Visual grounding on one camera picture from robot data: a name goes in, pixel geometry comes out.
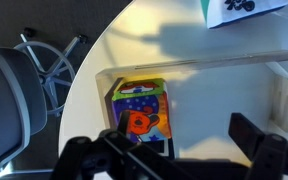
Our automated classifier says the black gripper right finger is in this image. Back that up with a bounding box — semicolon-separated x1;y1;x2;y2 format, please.
228;113;288;180

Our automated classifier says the wooden crate tray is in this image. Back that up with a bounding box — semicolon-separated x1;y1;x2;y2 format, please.
96;50;288;165

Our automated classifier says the grey office chair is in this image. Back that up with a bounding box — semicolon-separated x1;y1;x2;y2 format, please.
0;28;87;171

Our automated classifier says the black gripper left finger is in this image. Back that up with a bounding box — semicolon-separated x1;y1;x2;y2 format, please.
50;124;244;180

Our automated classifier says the white round pedestal table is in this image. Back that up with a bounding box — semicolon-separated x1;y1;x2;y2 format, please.
59;0;288;144

